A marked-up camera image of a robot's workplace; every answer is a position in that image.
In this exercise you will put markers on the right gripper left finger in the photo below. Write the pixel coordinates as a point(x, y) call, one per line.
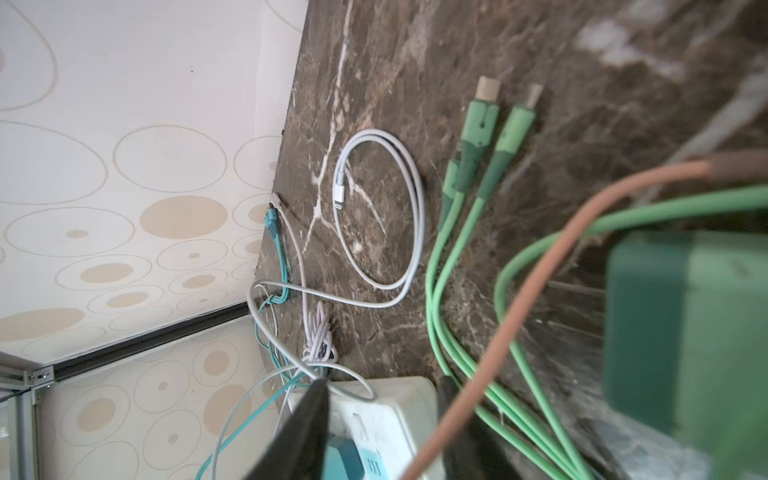
point(299, 449)

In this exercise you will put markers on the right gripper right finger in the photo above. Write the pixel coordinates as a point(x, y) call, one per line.
point(474, 454)

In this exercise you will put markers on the white multicolour power strip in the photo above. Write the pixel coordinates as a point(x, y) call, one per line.
point(389, 431)

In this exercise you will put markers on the light green charger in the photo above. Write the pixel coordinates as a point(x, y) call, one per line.
point(685, 349)

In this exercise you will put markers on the left diagonal aluminium bar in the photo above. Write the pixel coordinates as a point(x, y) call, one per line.
point(21, 396)

